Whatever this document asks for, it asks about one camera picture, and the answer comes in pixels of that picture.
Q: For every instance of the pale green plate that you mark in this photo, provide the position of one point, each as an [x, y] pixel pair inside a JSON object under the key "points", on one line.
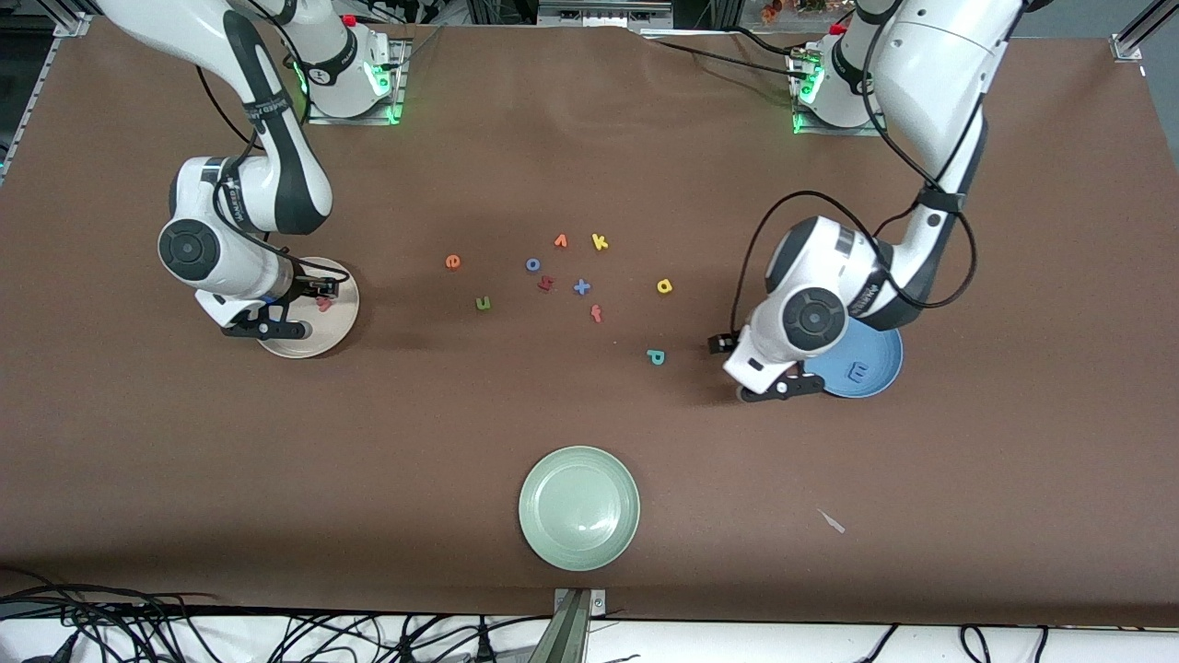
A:
{"points": [[578, 508]]}

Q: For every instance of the small metal bracket plate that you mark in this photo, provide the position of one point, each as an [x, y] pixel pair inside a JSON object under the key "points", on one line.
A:
{"points": [[599, 603]]}

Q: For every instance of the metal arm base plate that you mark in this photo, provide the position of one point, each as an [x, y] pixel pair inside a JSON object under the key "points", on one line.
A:
{"points": [[820, 129], [398, 92]]}

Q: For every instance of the grey metal box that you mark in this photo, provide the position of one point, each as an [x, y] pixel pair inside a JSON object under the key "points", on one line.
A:
{"points": [[599, 14]]}

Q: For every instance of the blue plate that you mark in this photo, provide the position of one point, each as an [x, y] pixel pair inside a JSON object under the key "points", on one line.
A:
{"points": [[880, 350]]}

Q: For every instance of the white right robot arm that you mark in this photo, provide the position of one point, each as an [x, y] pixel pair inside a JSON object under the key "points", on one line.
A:
{"points": [[189, 247]]}

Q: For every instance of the beige brown plate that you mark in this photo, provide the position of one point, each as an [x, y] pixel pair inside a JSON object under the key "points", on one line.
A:
{"points": [[322, 336]]}

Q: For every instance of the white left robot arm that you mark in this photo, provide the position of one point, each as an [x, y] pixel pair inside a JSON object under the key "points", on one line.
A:
{"points": [[815, 318]]}

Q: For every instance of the brown table cover sheet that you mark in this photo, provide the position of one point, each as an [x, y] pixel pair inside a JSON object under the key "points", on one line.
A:
{"points": [[184, 442]]}

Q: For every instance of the aluminium frame rail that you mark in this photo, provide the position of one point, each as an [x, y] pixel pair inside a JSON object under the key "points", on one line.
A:
{"points": [[41, 87], [1138, 35]]}

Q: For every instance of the blue foam letter m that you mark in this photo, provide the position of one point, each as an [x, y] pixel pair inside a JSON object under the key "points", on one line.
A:
{"points": [[857, 373]]}

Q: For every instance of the aluminium profile post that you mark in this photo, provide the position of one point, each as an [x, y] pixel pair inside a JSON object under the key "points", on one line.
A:
{"points": [[566, 635]]}

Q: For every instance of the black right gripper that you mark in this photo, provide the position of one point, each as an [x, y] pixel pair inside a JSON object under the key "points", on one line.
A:
{"points": [[307, 289]]}

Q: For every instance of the small white paper scrap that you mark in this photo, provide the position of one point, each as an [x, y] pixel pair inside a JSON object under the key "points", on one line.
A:
{"points": [[832, 521]]}

